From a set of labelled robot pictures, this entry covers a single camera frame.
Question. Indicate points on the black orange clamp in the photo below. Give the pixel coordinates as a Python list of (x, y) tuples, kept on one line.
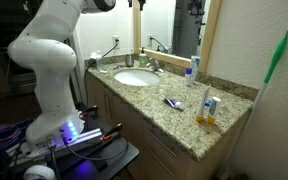
[(112, 131), (90, 110)]

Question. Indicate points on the black robot cart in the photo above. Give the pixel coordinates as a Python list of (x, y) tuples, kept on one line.
[(117, 155)]

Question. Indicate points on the white lotion tube orange cap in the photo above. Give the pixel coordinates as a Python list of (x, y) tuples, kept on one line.
[(203, 103)]

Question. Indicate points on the wooden vanity cabinet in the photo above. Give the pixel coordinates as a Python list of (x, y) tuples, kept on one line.
[(124, 116)]

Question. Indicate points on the white oval sink basin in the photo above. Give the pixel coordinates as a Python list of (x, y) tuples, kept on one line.
[(137, 78)]

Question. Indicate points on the white wall outlet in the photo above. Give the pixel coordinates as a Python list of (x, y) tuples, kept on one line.
[(116, 41)]

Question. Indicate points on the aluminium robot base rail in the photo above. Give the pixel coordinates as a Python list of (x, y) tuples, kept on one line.
[(84, 138)]

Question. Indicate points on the wood framed mirror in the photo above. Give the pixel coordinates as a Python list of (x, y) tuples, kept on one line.
[(212, 33)]

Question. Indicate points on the white bottle orange cap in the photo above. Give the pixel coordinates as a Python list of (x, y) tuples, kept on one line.
[(214, 110)]

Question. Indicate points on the white round device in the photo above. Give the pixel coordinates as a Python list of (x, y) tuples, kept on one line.
[(39, 173)]

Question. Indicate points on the green soap pump bottle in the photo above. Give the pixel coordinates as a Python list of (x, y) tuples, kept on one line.
[(143, 60)]

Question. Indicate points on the purple toothpaste tube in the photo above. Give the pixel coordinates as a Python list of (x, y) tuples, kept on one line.
[(173, 102)]

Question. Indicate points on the chrome sink faucet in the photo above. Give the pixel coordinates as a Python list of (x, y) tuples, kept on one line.
[(155, 65)]

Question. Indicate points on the small white blue-capped bottle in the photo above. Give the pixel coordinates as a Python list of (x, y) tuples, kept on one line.
[(188, 77)]

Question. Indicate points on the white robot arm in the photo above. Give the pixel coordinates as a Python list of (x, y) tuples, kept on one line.
[(50, 60)]

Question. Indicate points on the silver metal cup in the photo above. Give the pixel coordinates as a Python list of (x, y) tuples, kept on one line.
[(129, 60)]

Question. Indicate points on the small blue object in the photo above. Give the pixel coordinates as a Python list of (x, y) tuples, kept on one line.
[(208, 103)]

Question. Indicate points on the tall white blue tube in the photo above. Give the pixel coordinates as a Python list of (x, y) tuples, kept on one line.
[(195, 68)]

